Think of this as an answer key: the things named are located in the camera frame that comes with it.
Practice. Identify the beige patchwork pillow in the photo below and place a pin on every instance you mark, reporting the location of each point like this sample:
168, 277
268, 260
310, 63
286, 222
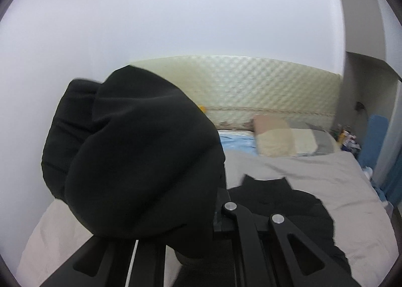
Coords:
277, 137

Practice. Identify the blue curtain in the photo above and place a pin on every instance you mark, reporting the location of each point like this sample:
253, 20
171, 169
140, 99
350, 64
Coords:
392, 186

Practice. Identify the cream quilted headboard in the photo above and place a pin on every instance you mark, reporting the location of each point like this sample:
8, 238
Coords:
233, 89

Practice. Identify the blue bed sheet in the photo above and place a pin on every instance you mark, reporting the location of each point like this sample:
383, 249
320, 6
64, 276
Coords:
238, 140

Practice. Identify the black puffer jacket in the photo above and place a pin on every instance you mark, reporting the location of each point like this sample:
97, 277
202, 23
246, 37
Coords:
133, 156

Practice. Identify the yellow pillow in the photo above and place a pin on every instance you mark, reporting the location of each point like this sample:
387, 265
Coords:
202, 108

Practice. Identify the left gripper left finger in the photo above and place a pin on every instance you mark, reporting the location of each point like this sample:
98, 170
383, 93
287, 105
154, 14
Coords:
118, 262

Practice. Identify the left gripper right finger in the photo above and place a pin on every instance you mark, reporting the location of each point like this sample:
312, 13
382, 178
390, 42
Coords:
272, 251

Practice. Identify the grey bed blanket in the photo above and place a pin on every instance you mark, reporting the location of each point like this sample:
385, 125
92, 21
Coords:
363, 230

